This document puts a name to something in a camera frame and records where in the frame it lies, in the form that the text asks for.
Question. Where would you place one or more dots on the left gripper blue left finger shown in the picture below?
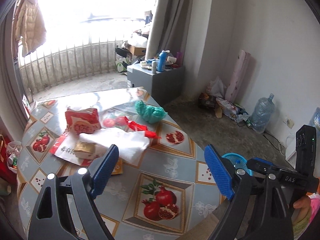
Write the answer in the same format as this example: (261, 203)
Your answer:
(102, 169)

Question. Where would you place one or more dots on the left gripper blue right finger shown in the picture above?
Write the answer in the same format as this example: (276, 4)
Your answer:
(219, 172)

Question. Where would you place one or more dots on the gold tissue pack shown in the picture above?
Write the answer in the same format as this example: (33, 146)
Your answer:
(84, 150)

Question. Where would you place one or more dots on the white cloth rag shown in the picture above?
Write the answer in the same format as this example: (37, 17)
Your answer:
(130, 145)

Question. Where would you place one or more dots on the clear plastic bag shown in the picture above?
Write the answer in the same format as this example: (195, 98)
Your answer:
(117, 116)

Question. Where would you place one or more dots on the red and white snack bag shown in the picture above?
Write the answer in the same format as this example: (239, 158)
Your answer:
(68, 146)

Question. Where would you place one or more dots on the red plastic wrapper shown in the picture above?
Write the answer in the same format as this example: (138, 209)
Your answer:
(141, 128)

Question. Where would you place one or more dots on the green plastic bag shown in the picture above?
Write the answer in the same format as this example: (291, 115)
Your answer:
(149, 113)

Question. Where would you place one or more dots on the yellow Enaak snack packet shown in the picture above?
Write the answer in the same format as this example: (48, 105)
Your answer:
(118, 169)

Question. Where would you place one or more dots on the blue mesh trash basket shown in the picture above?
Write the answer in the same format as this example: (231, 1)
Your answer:
(238, 161)

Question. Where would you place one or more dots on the floor trash pile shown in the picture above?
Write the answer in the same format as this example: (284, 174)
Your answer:
(214, 99)

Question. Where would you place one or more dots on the right hand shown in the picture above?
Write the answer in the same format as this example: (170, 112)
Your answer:
(303, 205)

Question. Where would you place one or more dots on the fruit pattern tablecloth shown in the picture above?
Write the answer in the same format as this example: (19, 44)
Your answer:
(169, 191)

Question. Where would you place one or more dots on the large empty water jug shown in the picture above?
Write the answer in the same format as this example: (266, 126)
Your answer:
(262, 113)

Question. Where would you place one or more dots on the pink rolled mat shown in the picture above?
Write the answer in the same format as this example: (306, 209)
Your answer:
(238, 75)

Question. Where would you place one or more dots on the grey cabinet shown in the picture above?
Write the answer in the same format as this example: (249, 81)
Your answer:
(163, 87)

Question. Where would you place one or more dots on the balcony railing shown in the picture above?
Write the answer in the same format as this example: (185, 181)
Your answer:
(44, 69)

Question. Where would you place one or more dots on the blue spray bottle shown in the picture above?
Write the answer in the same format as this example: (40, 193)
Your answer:
(162, 59)

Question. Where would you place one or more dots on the beige hanging jacket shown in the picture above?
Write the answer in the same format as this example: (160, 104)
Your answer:
(29, 27)

